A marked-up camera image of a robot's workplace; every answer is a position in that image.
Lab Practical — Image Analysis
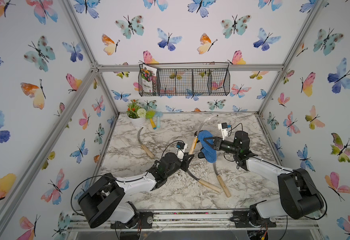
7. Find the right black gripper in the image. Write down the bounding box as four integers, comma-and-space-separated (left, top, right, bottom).
204, 137, 241, 157

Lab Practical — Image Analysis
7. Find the sickle wooden handle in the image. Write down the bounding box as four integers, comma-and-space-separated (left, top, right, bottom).
137, 127, 155, 159
187, 170, 221, 193
213, 162, 232, 198
188, 113, 219, 155

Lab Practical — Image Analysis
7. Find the blue rag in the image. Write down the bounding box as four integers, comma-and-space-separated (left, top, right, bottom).
198, 130, 217, 164

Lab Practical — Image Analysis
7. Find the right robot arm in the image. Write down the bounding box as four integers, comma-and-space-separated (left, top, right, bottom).
202, 131, 327, 224

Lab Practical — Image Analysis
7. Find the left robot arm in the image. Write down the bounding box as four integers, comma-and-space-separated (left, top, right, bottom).
78, 153, 194, 229

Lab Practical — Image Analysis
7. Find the light blue toy tool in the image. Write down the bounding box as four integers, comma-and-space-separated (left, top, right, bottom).
155, 112, 163, 128

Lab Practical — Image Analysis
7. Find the green yellow toy brush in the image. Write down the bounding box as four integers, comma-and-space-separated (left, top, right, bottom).
146, 111, 157, 130

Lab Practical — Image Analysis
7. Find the potted artificial plant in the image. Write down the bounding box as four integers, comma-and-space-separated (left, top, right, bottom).
127, 100, 147, 128

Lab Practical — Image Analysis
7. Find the colourful booklet in basket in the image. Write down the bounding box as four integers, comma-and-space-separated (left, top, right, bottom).
140, 64, 158, 94

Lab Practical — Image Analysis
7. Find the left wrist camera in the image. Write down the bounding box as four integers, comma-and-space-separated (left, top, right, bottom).
176, 141, 188, 161

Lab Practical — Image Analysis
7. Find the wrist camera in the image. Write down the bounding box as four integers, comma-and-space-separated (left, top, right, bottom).
218, 123, 231, 140
176, 141, 188, 161

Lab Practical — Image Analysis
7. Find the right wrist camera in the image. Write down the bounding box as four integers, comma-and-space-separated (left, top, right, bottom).
218, 123, 231, 140

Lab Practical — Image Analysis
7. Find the aluminium front rail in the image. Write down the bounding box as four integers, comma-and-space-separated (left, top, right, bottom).
68, 209, 319, 232

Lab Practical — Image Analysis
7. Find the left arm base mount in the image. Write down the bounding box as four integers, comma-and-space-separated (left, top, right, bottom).
110, 201, 154, 230

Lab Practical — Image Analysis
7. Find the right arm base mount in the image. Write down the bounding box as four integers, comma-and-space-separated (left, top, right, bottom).
230, 203, 276, 228

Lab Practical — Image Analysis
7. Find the black wire basket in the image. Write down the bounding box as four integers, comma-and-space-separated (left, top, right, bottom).
138, 62, 231, 97

